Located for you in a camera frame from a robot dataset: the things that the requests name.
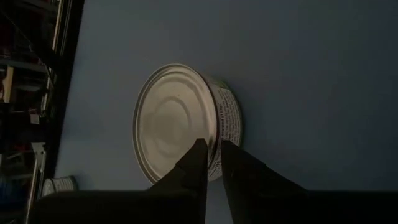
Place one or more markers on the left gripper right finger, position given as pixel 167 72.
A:
pixel 242 174

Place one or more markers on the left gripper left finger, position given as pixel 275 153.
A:
pixel 192 171

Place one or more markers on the green label tuna can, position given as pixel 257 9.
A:
pixel 60 185
pixel 174 115

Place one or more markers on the blue table mat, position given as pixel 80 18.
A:
pixel 311 93

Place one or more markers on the grey metal bracket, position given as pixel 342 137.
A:
pixel 38 161

